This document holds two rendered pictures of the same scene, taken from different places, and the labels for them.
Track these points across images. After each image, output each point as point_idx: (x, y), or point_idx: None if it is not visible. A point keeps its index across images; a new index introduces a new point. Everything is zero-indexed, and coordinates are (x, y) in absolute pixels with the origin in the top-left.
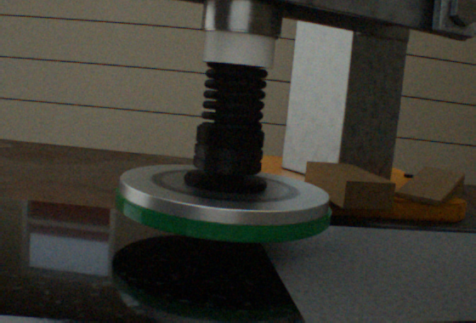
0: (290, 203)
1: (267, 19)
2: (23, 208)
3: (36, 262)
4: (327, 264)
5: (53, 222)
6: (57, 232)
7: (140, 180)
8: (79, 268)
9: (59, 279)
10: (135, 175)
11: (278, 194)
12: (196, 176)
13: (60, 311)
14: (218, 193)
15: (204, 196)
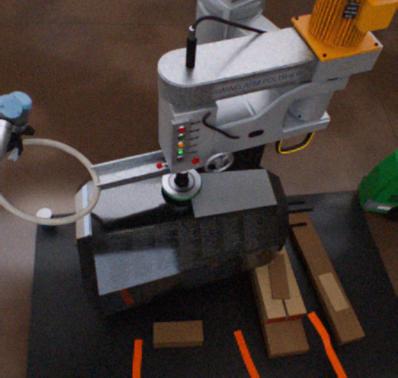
0: (193, 190)
1: None
2: (140, 183)
3: (154, 207)
4: (200, 195)
5: (149, 189)
6: (152, 193)
7: (166, 185)
8: (161, 207)
9: (159, 212)
10: (164, 181)
11: (191, 184)
12: (176, 182)
13: (163, 221)
14: (180, 188)
15: (179, 191)
